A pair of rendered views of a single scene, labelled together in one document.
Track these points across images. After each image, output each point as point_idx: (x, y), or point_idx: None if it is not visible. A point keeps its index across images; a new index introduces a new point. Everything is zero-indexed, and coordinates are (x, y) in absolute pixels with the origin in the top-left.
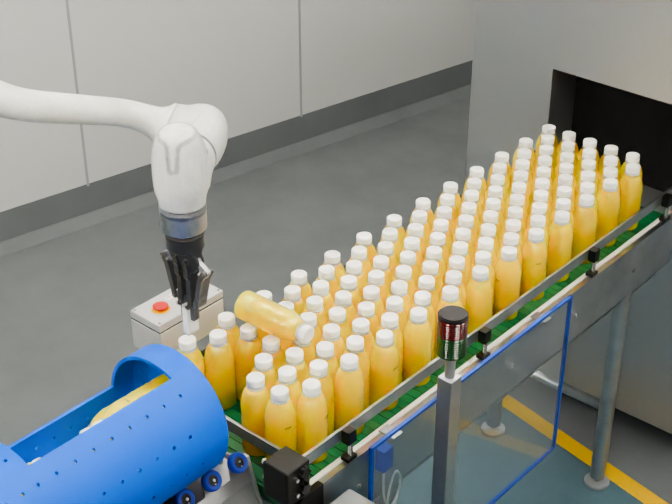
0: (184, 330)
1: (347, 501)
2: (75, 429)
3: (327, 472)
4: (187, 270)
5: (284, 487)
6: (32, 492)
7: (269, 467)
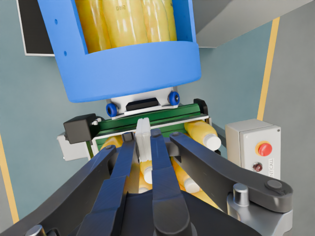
0: (146, 119)
1: (81, 149)
2: (180, 2)
3: (95, 152)
4: (92, 212)
5: (70, 119)
6: None
7: (79, 119)
